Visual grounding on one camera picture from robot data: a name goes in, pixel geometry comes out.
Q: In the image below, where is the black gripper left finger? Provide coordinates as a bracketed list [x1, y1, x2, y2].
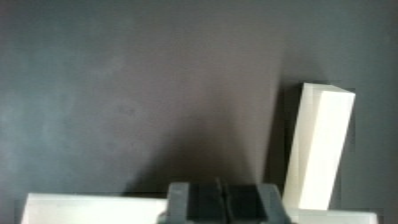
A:
[158, 182, 224, 224]

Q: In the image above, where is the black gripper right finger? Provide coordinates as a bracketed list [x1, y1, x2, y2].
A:
[225, 184, 291, 224]

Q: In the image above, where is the white cabinet body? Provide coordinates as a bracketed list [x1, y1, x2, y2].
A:
[19, 193, 378, 224]

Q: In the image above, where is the white U-shaped fence frame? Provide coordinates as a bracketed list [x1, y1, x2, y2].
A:
[282, 83, 355, 210]

